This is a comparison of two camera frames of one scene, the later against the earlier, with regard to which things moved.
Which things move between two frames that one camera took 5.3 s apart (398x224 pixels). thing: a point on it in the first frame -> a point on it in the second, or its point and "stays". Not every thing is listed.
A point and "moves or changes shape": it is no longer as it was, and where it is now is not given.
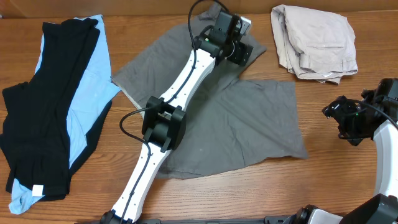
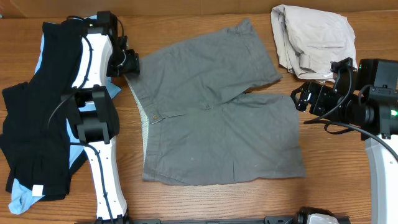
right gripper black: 337,110 -> 308,91
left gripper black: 240,52 -> 134,65
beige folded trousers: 314,45 stays
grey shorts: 229,124 moves or changes shape
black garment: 35,135 stays
